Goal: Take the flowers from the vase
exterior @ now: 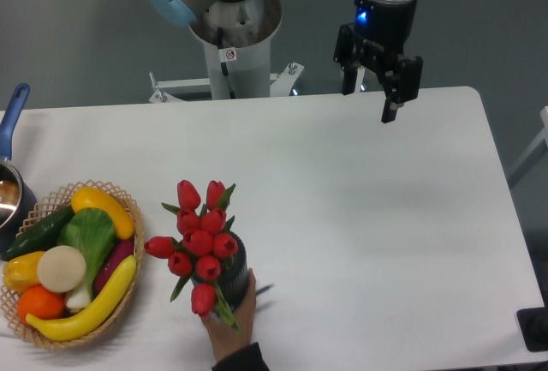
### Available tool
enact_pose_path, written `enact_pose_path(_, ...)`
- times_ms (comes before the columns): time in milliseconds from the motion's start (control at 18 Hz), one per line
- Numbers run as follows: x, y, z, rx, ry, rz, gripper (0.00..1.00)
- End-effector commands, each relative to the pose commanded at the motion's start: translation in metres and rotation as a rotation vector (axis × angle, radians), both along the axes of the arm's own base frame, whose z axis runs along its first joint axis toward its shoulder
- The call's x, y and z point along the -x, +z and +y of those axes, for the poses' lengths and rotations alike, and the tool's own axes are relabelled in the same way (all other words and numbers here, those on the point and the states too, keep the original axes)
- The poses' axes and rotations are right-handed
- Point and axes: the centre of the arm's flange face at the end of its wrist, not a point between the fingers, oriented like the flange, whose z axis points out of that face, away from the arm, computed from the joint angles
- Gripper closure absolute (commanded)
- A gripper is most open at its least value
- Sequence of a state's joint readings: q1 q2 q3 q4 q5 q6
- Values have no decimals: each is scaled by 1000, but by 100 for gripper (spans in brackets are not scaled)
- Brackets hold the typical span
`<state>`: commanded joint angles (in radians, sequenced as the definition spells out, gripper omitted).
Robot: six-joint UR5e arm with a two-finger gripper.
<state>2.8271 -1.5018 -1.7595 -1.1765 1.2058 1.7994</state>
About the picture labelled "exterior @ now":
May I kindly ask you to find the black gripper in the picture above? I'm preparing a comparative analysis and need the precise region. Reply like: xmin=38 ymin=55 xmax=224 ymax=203
xmin=333 ymin=0 xmax=423 ymax=123

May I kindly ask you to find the dark ribbed vase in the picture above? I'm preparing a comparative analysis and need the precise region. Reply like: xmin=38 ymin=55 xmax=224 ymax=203
xmin=183 ymin=230 xmax=248 ymax=316

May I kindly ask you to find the red tulip bouquet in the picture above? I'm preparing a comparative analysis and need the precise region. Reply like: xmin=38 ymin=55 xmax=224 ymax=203
xmin=144 ymin=180 xmax=248 ymax=332

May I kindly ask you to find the dark sleeve forearm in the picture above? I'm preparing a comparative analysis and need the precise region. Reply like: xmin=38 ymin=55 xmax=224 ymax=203
xmin=211 ymin=342 xmax=270 ymax=371

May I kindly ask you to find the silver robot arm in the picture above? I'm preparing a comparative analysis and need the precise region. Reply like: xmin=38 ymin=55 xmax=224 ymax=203
xmin=333 ymin=0 xmax=423 ymax=123

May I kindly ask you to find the person's hand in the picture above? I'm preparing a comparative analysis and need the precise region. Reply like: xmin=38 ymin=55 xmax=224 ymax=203
xmin=200 ymin=267 xmax=258 ymax=364

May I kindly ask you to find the black device at table edge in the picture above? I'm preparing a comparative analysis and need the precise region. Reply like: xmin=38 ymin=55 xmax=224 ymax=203
xmin=516 ymin=307 xmax=547 ymax=352

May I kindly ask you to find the purple sweet potato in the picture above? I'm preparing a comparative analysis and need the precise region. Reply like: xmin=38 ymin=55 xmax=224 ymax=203
xmin=93 ymin=240 xmax=134 ymax=296

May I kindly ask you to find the yellow squash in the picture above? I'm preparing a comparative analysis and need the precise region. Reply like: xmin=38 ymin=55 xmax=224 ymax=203
xmin=71 ymin=186 xmax=134 ymax=240

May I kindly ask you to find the green lettuce bok choy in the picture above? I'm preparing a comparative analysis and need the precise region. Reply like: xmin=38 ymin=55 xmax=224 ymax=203
xmin=57 ymin=208 xmax=116 ymax=313

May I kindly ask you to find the woven wicker basket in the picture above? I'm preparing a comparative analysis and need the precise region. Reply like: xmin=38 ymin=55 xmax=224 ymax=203
xmin=1 ymin=180 xmax=145 ymax=350

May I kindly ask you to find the green cucumber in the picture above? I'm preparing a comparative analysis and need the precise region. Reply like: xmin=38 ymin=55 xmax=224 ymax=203
xmin=1 ymin=206 xmax=74 ymax=261

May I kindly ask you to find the beige round mushroom cap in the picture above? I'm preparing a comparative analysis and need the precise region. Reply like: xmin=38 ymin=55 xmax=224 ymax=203
xmin=37 ymin=245 xmax=86 ymax=293

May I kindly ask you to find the yellow bell pepper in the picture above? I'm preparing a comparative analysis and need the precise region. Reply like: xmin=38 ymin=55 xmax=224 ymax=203
xmin=3 ymin=251 xmax=45 ymax=293

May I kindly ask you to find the orange fruit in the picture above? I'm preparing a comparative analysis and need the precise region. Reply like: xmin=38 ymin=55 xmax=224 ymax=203
xmin=17 ymin=285 xmax=65 ymax=324

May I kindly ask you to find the yellow banana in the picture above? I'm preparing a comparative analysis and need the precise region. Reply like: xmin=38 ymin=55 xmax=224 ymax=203
xmin=27 ymin=255 xmax=138 ymax=342

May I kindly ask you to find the white metal base frame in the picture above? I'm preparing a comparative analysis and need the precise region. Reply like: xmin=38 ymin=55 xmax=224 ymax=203
xmin=148 ymin=62 xmax=305 ymax=104

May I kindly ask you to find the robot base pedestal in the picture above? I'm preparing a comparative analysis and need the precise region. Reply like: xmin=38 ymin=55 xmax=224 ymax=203
xmin=142 ymin=0 xmax=283 ymax=100

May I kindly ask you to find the white frame at right edge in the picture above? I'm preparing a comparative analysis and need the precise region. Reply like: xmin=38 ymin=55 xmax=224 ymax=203
xmin=507 ymin=106 xmax=547 ymax=189

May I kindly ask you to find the blue handled saucepan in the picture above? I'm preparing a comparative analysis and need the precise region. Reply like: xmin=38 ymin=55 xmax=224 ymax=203
xmin=1 ymin=83 xmax=37 ymax=252

